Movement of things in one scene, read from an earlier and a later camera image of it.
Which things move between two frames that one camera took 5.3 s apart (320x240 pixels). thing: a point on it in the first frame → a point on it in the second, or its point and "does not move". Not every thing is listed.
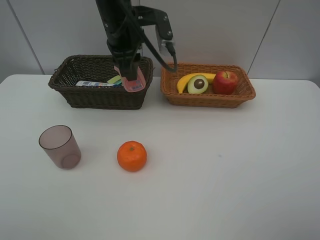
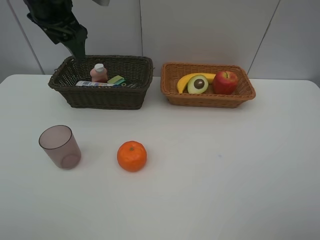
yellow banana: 183,80 does not move
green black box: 118,85 → 131,84
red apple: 225,82 does not move
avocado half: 197,84 does not move
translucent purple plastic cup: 58,141 does not move
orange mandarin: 131,155 does not move
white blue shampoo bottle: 83,83 does not move
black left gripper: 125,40 → 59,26
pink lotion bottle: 133,86 → 99,73
